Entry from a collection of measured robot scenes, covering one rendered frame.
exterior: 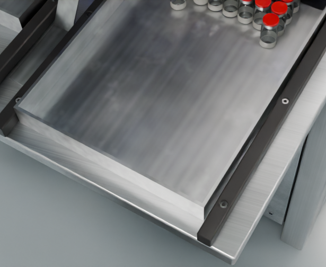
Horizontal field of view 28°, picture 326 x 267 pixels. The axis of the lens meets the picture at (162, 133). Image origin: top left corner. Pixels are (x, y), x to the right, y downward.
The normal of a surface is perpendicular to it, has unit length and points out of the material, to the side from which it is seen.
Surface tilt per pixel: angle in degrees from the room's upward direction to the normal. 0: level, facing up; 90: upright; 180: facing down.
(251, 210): 0
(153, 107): 0
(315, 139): 90
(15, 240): 0
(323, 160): 90
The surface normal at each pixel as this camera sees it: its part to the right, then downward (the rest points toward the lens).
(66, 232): -0.05, -0.51
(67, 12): -0.45, 0.32
